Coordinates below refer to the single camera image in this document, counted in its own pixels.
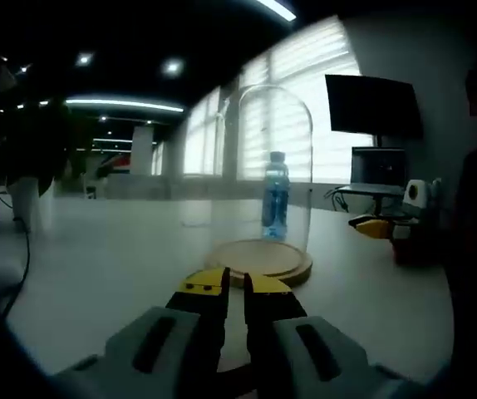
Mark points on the blue Mizone drink bottle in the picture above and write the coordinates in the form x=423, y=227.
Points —
x=276, y=195

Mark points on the clear glass dome cover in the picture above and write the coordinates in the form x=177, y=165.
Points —
x=242, y=137

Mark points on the round wooden cover base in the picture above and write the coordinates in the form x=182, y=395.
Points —
x=259, y=259

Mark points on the round ceiling light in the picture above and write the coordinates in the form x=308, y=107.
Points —
x=173, y=66
x=85, y=58

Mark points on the black wall monitor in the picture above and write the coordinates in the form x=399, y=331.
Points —
x=373, y=106

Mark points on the long ceiling strip light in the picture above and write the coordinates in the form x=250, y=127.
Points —
x=278, y=9
x=122, y=104

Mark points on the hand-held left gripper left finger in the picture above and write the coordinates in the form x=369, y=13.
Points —
x=147, y=353

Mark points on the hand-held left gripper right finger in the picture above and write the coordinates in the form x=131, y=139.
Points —
x=326, y=357

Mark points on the white window blinds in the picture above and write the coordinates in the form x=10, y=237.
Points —
x=334, y=45

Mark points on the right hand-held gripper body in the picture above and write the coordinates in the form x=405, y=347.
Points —
x=423, y=216

